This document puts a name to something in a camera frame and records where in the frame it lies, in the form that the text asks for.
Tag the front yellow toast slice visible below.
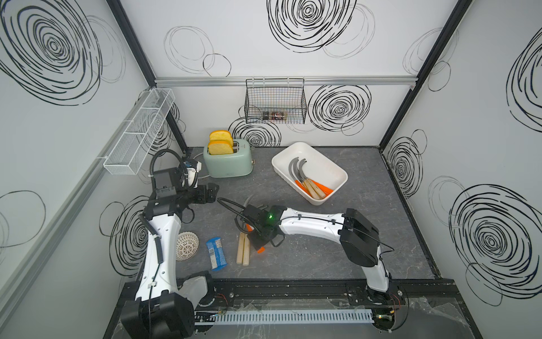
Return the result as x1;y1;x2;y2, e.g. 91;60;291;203
207;140;234;155

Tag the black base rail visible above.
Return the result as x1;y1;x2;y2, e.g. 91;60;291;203
198;278;460;307

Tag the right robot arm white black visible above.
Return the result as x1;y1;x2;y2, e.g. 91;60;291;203
238;205;390;293

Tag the white rectangular storage box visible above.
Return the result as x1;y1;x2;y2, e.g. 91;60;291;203
272;142;348;206

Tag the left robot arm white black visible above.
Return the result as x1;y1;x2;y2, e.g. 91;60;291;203
120;183;220;338

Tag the small jar in basket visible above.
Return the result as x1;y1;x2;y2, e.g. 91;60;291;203
262;111;287;121

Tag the white mesh wall shelf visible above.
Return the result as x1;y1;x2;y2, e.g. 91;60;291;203
103;88;174;175

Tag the yellow toast slice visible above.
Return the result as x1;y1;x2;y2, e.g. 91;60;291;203
207;140;234;155
209;130;234;144

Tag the white slotted cable duct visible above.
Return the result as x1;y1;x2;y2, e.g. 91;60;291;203
196;309;374;326

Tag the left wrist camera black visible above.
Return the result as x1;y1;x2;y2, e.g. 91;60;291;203
152;168;182;199

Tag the black wire wall basket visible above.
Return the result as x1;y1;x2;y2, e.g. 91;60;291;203
244;78;308;124

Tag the white round sink strainer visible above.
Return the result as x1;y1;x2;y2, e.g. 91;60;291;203
176;232;199;261

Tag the rear yellow toast slice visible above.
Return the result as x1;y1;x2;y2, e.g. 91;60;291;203
209;130;234;144

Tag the mint green toaster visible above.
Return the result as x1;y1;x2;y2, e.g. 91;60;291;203
203;139;253;178

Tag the blue snack packet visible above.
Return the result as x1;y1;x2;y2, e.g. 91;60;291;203
206;237;227;271

